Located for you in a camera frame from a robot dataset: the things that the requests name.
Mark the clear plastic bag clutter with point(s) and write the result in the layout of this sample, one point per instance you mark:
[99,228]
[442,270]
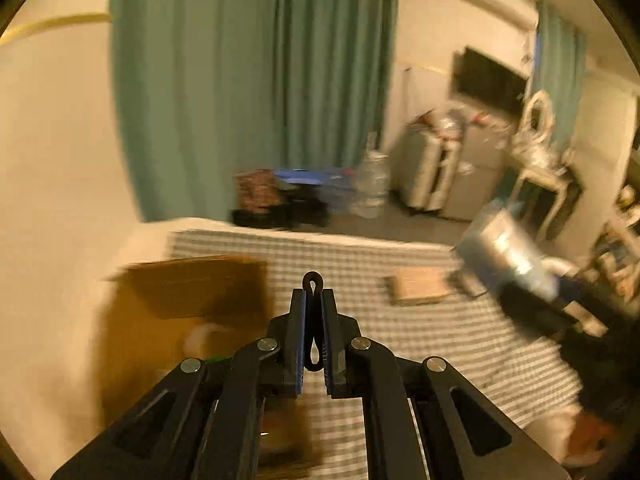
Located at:
[450,122]

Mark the patterned brown box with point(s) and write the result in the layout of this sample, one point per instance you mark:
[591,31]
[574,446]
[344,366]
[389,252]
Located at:
[255,190]

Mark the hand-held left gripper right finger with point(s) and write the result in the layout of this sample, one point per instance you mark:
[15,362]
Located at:
[330,325]

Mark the blue plastic tray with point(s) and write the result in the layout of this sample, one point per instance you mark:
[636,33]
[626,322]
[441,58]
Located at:
[305,177]

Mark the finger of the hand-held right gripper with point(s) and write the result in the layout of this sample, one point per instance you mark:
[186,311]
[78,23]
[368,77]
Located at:
[570,285]
[530,310]

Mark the silver packet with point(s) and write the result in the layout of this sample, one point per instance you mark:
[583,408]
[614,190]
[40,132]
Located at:
[505,250]

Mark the large clear water bottle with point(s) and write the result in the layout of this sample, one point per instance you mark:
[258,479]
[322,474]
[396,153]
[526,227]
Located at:
[371,185]

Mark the cluttered white shelf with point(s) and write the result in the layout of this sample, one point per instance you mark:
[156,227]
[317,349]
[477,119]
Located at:
[617,240]

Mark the white ornate side table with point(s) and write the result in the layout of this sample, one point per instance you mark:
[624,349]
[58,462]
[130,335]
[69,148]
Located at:
[537,160]

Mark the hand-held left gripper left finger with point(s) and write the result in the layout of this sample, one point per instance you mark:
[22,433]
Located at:
[300,325]

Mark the small cardboard box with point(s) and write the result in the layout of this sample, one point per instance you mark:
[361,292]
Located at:
[417,286]

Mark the black bag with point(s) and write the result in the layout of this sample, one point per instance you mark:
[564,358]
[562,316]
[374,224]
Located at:
[285,212]

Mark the grey cabinet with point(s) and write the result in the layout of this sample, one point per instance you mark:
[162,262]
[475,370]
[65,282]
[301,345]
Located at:
[482,180]

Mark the black television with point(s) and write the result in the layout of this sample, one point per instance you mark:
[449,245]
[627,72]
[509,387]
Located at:
[490,82]

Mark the wide green curtain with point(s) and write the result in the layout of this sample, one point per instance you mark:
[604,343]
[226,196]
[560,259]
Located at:
[250,85]

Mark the narrow green curtain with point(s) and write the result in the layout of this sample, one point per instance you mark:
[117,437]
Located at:
[557,70]

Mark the green checked blanket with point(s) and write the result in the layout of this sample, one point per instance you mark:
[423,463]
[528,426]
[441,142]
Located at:
[400,335]

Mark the white ribbed suitcase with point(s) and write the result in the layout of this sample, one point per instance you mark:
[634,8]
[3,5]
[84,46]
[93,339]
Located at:
[425,170]

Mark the person's right forearm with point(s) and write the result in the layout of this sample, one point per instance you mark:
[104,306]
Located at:
[595,440]

